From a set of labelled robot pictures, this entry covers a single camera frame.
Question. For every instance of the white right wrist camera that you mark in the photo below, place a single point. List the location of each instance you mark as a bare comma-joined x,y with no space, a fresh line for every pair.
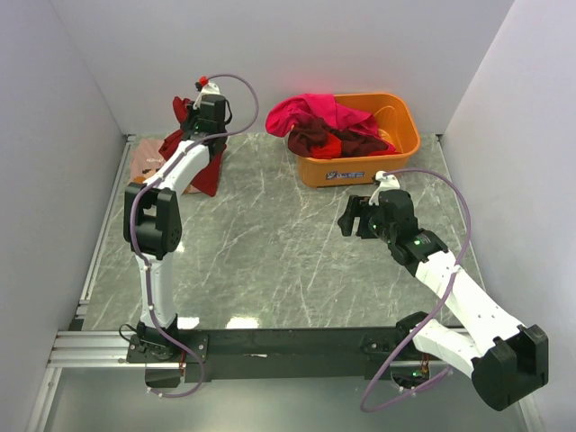
384,181

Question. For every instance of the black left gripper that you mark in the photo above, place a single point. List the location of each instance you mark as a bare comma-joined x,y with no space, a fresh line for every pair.
191,113

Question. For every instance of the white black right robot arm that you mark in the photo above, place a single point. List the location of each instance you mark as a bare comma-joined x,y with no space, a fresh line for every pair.
505,359

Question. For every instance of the orange plastic laundry basket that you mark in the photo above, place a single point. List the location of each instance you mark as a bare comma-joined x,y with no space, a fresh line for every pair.
396,127

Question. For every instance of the aluminium frame rail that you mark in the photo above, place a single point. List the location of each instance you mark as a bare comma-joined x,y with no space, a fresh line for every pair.
73,347

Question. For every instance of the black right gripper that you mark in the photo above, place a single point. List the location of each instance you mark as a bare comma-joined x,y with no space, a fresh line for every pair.
357,206

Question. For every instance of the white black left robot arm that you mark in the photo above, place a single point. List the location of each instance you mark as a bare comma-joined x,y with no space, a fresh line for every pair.
152,220

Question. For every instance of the black base crossbar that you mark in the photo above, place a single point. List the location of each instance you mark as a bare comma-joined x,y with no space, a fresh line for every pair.
260,353

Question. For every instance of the bright red crumpled shirt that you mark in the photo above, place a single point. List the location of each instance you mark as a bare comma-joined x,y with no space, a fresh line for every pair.
329,148

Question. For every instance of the dark red t-shirt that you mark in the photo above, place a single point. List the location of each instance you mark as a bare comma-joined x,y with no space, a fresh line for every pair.
207,180

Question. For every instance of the folded pink printed t-shirt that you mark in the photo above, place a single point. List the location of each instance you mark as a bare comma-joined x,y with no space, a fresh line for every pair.
145,159

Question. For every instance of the magenta pink crumpled shirt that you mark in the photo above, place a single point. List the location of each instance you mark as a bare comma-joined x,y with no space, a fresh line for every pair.
307,107

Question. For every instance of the dark maroon crumpled shirt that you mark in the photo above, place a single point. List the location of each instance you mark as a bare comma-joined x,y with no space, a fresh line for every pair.
354,145

